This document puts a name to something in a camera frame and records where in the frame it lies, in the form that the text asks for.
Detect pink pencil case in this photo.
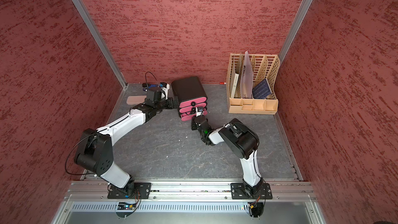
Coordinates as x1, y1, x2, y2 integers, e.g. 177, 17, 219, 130
126, 95, 146, 105

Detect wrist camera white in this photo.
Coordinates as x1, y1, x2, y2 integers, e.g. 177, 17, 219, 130
159, 82, 170, 100
196, 106, 205, 117

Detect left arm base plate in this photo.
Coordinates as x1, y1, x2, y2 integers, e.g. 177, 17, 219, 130
107, 182, 152, 200

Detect aluminium corner post left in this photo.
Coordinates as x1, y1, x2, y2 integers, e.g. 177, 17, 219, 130
72, 0, 127, 90

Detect aluminium corner post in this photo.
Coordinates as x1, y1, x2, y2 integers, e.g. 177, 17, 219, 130
278, 0, 313, 63
72, 0, 127, 90

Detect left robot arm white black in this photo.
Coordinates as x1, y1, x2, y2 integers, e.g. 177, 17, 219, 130
74, 84, 177, 196

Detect aluminium corner post right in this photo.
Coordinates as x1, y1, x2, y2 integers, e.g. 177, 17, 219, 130
278, 0, 313, 63

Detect black pink drawer cabinet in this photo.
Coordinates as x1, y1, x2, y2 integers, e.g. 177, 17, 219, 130
171, 76, 207, 121

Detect beige paper folder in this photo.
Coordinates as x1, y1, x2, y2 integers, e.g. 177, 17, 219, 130
230, 56, 242, 98

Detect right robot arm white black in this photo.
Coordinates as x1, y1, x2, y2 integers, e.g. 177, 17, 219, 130
191, 115, 263, 195

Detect beige file organizer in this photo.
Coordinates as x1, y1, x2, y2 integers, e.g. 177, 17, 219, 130
226, 54, 280, 115

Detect dark blue notebook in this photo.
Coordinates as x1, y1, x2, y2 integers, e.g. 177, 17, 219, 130
252, 78, 272, 99

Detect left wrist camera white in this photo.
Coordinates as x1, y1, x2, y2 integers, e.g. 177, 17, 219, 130
159, 82, 170, 100

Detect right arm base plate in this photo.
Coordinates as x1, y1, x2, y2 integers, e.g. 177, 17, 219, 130
231, 181, 273, 200

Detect blue black stapler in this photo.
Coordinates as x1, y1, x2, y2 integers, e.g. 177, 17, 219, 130
142, 83, 161, 90

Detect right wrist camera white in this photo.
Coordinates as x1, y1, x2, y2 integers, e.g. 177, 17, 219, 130
196, 106, 205, 117

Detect translucent grey folder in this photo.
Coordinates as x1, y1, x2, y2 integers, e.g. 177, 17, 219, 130
240, 51, 253, 99

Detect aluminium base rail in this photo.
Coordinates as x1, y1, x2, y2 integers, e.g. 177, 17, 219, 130
63, 178, 318, 202

